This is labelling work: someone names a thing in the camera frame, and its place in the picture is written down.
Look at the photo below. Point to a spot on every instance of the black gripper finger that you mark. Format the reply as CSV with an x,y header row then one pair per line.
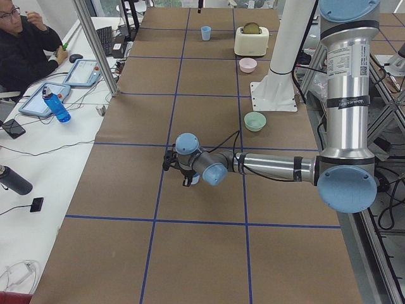
x,y
200,6
186,181

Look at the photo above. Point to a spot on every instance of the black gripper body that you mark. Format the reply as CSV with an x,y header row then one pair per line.
x,y
187,175

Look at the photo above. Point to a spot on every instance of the light blue cup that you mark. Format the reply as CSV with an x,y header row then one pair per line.
x,y
195,179
206,33

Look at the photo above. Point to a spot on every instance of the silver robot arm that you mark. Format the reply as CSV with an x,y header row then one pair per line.
x,y
344,170

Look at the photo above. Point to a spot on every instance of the toast slice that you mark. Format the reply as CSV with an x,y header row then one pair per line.
x,y
251,28

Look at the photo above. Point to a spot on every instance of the cream toaster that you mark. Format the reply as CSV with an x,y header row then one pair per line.
x,y
251,44

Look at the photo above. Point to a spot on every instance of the pink bowl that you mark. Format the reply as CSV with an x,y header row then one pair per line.
x,y
247,65

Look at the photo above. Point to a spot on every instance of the green bowl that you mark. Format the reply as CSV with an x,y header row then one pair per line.
x,y
254,121

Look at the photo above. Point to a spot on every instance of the black keyboard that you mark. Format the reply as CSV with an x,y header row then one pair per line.
x,y
105,36

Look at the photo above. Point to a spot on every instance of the far teach pendant tablet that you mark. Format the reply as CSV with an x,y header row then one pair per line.
x,y
83,73

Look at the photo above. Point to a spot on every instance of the teach pendant tablet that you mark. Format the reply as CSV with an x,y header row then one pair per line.
x,y
35,104
83,73

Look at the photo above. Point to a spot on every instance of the black computer mouse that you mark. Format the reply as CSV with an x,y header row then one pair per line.
x,y
74,57

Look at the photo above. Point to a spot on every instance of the blue water bottle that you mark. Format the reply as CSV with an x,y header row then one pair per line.
x,y
55,105

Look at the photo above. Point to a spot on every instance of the small black square pad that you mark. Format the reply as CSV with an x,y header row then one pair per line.
x,y
36,205

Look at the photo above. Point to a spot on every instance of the near teach pendant tablet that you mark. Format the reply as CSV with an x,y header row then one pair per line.
x,y
35,104

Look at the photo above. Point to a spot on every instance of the dark thermos bottle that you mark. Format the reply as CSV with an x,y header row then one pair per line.
x,y
14,181

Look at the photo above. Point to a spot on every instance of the seated person in black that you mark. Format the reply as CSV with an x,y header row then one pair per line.
x,y
30,50

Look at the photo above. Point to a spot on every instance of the black smartphone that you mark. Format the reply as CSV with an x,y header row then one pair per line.
x,y
13,128

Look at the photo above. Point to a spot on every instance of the aluminium frame post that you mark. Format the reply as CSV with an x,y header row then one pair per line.
x,y
90,33

